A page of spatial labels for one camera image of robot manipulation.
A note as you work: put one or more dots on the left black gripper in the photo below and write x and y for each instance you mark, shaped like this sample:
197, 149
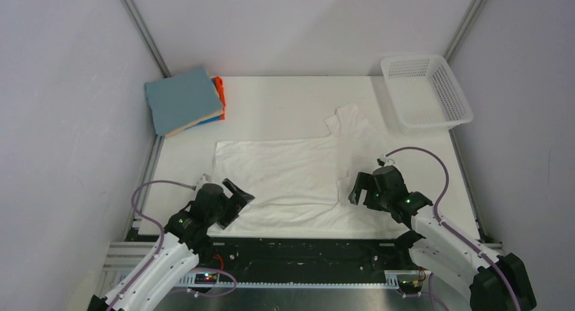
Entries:
241, 198

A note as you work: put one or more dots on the white t shirt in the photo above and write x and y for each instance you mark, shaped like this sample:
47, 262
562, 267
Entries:
301, 186

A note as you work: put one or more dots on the white plastic basket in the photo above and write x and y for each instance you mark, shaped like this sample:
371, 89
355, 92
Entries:
424, 93

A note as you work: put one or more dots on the controller board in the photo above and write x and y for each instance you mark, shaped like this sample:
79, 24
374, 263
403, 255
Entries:
206, 278
410, 288

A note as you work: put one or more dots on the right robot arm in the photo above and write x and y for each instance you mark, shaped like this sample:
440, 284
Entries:
488, 279

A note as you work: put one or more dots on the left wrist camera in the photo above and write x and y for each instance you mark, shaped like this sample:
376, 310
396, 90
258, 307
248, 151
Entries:
203, 180

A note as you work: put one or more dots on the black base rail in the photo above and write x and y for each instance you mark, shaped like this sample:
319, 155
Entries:
307, 261

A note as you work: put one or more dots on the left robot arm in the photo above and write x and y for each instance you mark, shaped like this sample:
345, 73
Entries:
183, 245

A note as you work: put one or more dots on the left controller board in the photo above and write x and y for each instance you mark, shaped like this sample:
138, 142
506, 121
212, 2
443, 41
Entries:
206, 278

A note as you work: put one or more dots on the folded bright blue shirt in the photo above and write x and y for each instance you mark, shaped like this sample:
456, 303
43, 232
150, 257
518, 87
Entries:
216, 118

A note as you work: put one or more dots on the right controller board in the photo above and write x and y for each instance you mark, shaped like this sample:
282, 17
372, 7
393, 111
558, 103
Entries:
410, 288

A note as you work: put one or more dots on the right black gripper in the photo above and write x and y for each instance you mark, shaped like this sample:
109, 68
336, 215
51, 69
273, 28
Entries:
363, 181

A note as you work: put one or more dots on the folded orange shirt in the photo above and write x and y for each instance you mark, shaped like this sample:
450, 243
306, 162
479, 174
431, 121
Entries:
218, 83

